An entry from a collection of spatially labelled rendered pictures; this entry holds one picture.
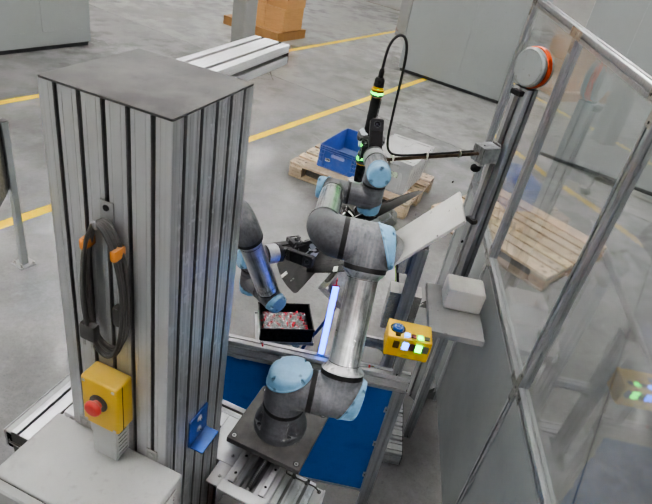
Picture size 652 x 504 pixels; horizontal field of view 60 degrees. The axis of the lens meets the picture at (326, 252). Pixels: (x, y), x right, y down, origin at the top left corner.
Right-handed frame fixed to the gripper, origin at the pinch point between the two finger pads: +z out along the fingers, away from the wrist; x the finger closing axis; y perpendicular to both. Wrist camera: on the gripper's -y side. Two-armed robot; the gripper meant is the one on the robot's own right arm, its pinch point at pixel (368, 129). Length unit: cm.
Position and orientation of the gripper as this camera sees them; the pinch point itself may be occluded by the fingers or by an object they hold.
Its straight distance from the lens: 209.0
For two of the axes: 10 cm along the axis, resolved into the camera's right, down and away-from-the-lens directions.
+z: -0.5, -5.5, 8.3
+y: -1.7, 8.3, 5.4
